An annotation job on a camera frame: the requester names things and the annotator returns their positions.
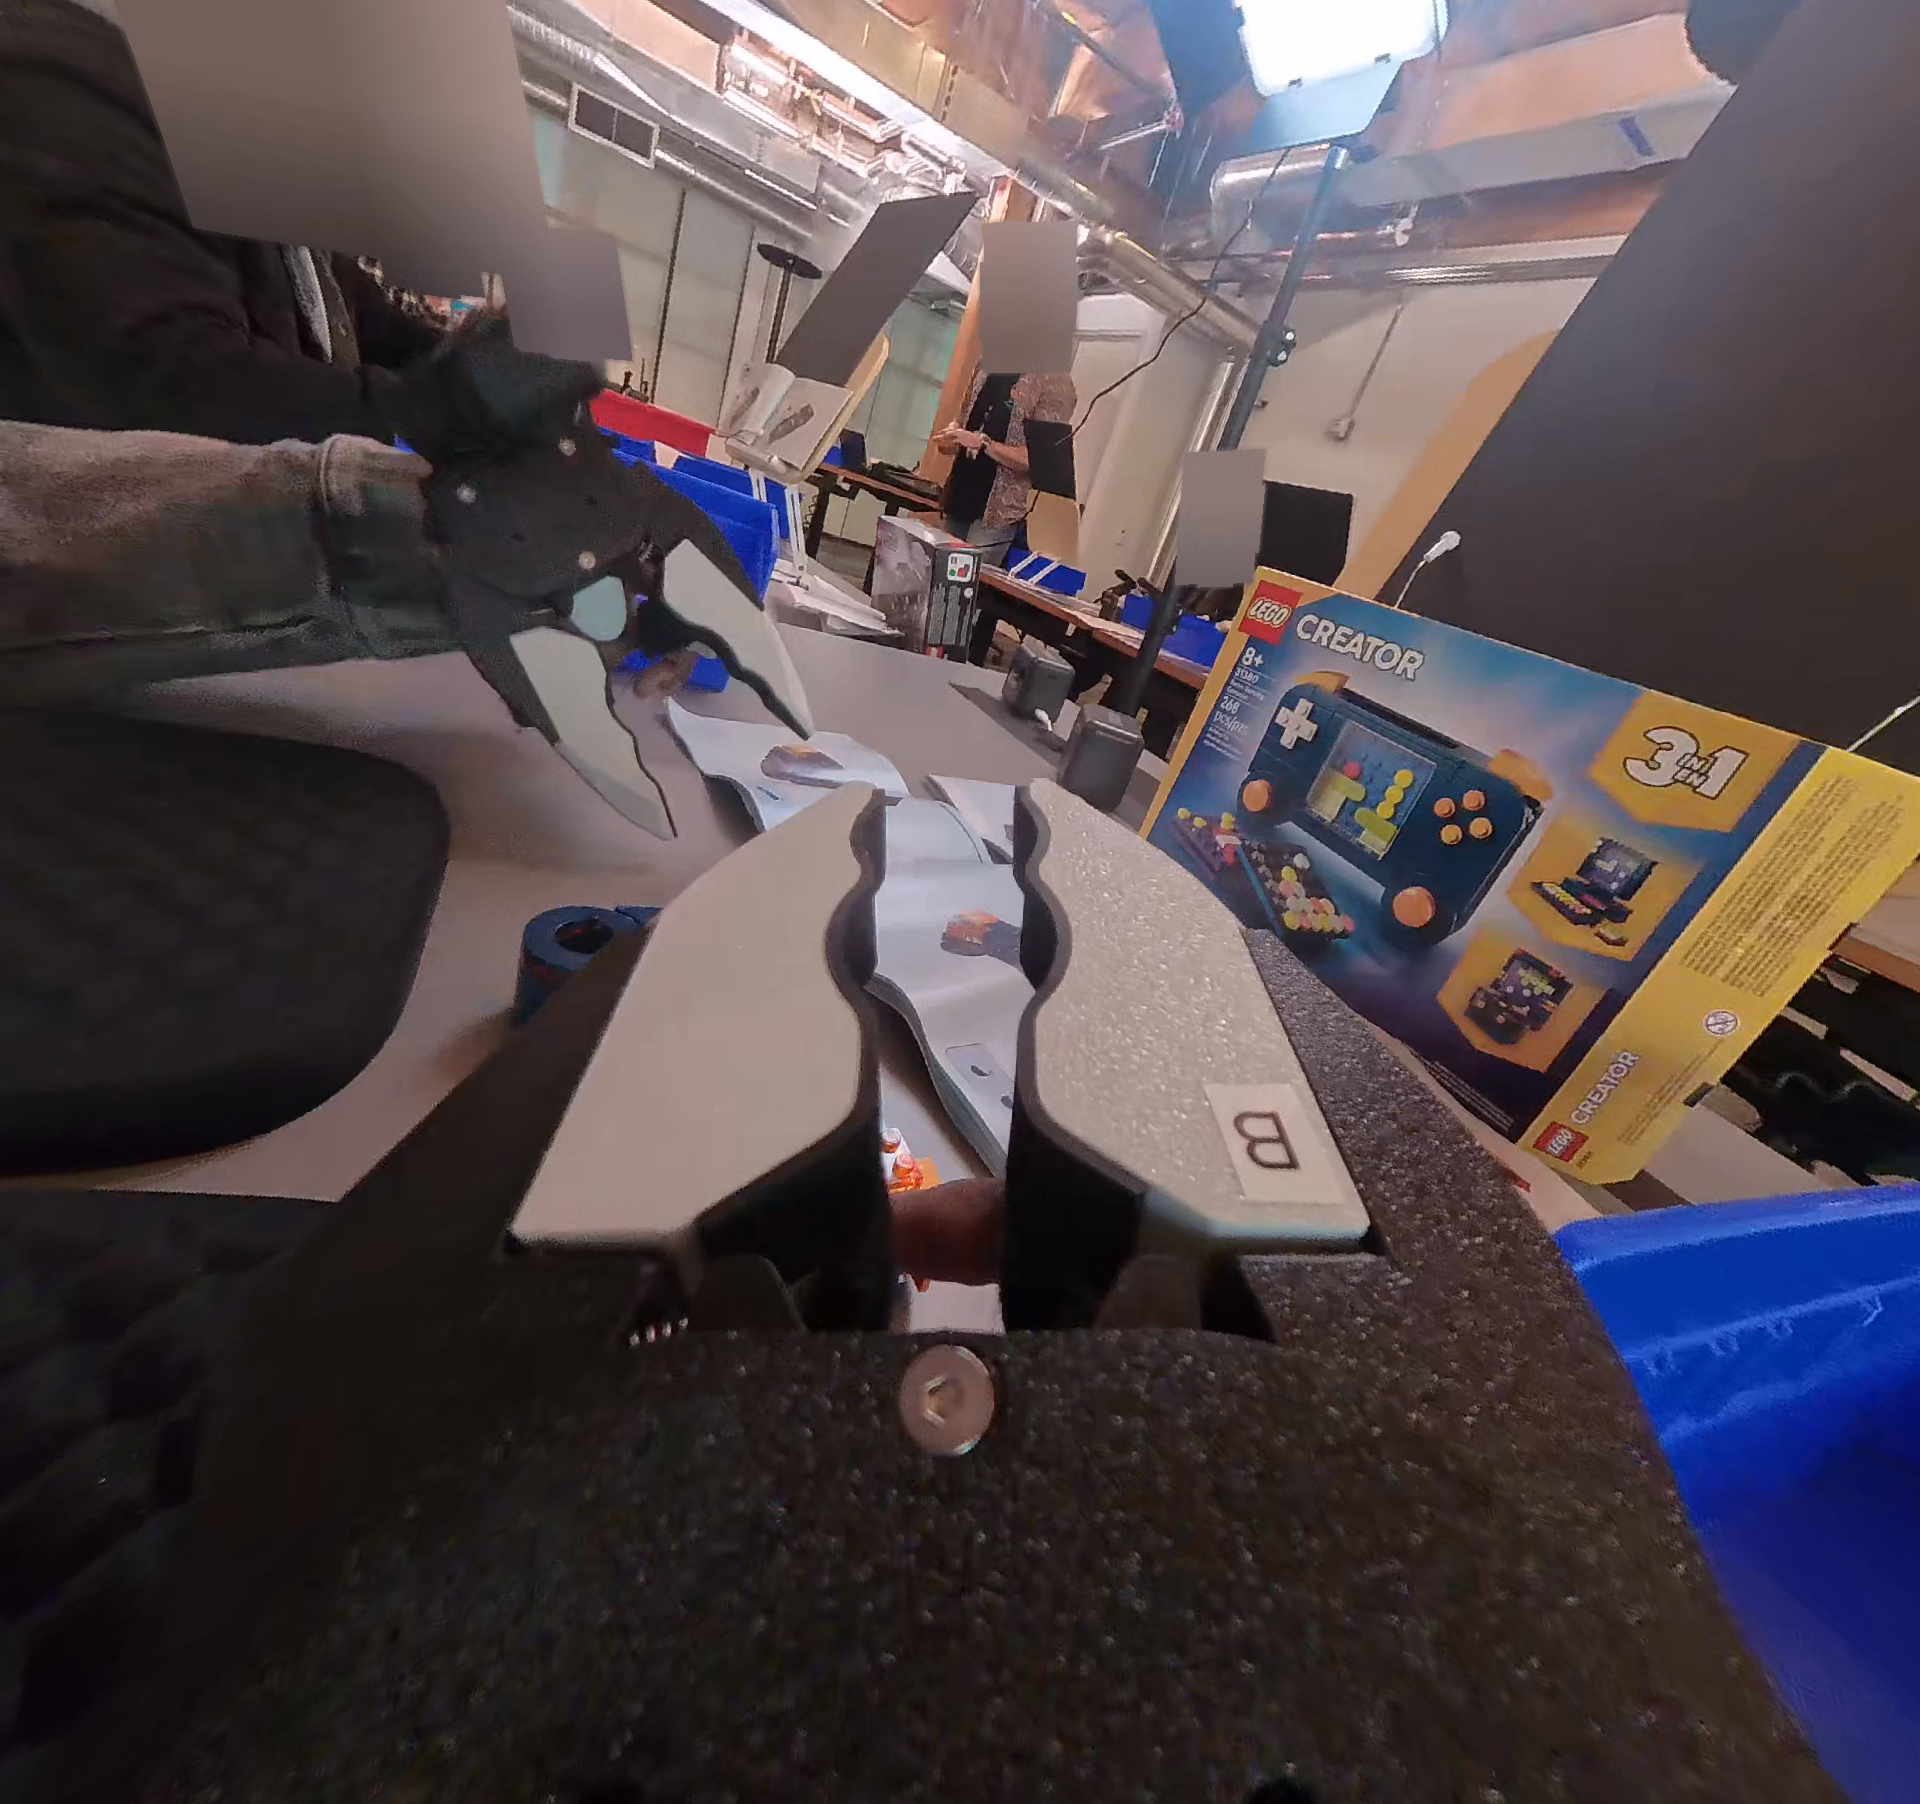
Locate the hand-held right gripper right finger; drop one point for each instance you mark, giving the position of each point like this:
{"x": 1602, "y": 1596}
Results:
{"x": 1155, "y": 1040}

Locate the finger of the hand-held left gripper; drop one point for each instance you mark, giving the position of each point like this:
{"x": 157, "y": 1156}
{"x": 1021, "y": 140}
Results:
{"x": 580, "y": 704}
{"x": 720, "y": 606}

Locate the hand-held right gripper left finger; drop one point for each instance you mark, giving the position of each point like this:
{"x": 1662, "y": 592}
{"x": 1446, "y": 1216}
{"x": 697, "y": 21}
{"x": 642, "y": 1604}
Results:
{"x": 736, "y": 1040}

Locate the blue orange toy brick model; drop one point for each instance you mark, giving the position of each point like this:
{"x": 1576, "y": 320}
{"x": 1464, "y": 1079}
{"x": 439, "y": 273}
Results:
{"x": 563, "y": 958}

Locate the instruction booklet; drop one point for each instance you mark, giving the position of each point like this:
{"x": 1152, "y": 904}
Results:
{"x": 936, "y": 1023}

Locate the person's left forearm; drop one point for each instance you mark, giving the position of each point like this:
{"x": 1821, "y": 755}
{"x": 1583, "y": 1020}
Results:
{"x": 181, "y": 546}

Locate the person's right hand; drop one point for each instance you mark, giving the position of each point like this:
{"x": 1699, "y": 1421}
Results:
{"x": 955, "y": 1236}

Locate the row of blue storage bins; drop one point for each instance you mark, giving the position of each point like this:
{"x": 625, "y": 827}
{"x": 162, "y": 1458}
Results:
{"x": 720, "y": 513}

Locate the dark printed carton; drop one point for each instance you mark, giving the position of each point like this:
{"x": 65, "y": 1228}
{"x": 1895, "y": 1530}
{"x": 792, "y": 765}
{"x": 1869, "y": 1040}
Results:
{"x": 916, "y": 588}

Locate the dark grey box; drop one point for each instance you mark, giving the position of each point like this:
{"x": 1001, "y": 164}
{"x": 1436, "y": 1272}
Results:
{"x": 1104, "y": 762}
{"x": 1035, "y": 679}

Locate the toy brick set box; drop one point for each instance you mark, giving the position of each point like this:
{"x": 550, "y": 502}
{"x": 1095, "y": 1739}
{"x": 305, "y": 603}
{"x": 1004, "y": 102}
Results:
{"x": 1351, "y": 815}

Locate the black flag panel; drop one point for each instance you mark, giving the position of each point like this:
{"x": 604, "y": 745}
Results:
{"x": 876, "y": 290}

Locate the person's black jacket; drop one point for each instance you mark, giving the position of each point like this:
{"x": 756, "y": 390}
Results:
{"x": 89, "y": 260}

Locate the black computer monitor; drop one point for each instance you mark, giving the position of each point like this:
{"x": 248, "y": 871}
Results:
{"x": 1307, "y": 528}

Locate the black light stand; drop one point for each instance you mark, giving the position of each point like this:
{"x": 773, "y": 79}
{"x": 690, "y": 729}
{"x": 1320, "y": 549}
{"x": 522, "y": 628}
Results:
{"x": 1273, "y": 334}

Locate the blue plastic bin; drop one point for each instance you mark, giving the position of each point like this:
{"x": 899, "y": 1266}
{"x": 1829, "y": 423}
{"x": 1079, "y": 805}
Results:
{"x": 1769, "y": 1357}

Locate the pale wooden board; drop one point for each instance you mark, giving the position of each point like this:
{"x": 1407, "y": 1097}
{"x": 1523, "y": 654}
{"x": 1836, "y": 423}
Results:
{"x": 1479, "y": 412}

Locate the black metal frame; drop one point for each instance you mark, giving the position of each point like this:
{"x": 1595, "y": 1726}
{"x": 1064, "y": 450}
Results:
{"x": 1848, "y": 1083}

